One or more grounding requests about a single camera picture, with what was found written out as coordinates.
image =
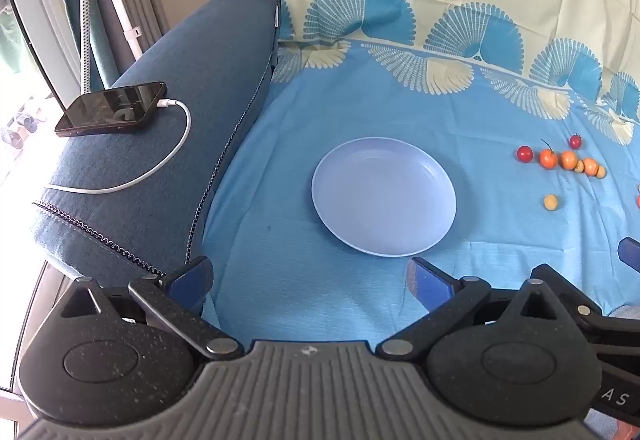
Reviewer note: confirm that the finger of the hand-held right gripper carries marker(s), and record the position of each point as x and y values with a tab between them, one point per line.
582	305
631	251

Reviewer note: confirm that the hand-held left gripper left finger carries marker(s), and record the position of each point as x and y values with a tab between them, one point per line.
189	282

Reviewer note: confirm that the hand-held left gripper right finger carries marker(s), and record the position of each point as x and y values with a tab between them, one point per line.
429	282

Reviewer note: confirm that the yellowish brown longan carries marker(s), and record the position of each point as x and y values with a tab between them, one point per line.
601	172
550	201
579	166

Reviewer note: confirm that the light blue plastic plate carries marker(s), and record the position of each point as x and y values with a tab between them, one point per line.
380	200

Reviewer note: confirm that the small orange tangerine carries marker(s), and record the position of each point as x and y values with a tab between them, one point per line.
548	160
590	166
568	160

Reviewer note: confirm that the grey blue clothing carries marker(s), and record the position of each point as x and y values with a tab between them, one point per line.
627	311

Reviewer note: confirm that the black smartphone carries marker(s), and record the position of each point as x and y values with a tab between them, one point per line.
110	109

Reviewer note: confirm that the blue fan-print cloth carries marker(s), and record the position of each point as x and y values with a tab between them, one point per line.
300	120

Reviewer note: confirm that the teal curtain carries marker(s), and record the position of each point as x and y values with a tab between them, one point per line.
102	60

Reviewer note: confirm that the white window frame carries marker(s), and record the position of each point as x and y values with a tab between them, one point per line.
45	20

